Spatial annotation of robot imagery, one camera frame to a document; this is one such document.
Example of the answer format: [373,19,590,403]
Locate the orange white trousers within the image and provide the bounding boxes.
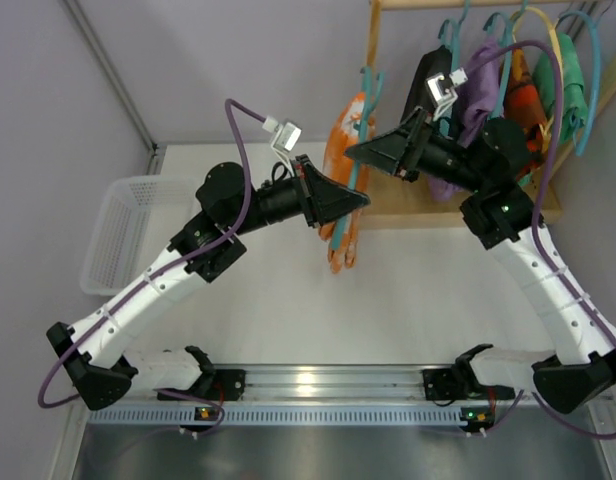
[319,92,366,274]

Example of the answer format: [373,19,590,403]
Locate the teal hanger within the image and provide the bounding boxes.
[438,0,471,71]
[483,11,514,118]
[329,65,387,252]

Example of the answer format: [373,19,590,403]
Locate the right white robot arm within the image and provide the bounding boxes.
[346,109,616,414]

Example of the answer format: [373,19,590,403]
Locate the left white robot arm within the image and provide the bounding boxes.
[46,155,370,411]

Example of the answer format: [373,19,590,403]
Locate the purple trousers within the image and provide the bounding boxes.
[427,35,505,203]

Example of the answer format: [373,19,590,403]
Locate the orange red patterned trousers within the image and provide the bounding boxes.
[504,49,551,175]

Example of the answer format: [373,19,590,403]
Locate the yellow hanger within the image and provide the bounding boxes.
[510,6,564,157]

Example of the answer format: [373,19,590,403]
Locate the green trousers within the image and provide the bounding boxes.
[531,32,590,155]

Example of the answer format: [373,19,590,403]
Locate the blue hanger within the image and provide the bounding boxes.
[555,10,602,156]

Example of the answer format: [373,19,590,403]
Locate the wooden clothes rack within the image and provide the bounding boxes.
[361,1,616,229]

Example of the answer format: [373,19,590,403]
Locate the white plastic basket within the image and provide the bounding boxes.
[79,175,201,296]

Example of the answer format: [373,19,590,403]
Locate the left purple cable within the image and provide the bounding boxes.
[36,98,280,436]

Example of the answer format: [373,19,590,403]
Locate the purple cable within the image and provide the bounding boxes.
[36,98,280,436]
[417,40,616,441]

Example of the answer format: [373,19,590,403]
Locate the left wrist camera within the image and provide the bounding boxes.
[262,116,302,162]

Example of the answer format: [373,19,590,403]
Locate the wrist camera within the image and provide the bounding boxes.
[262,116,302,162]
[425,68,468,121]

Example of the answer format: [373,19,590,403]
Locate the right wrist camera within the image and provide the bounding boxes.
[425,68,468,121]

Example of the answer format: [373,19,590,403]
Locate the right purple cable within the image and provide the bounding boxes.
[417,40,616,441]

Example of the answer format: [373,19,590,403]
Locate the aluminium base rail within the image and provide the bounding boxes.
[67,363,614,402]

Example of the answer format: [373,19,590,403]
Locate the grey slotted cable duct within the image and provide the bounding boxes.
[89,405,487,427]

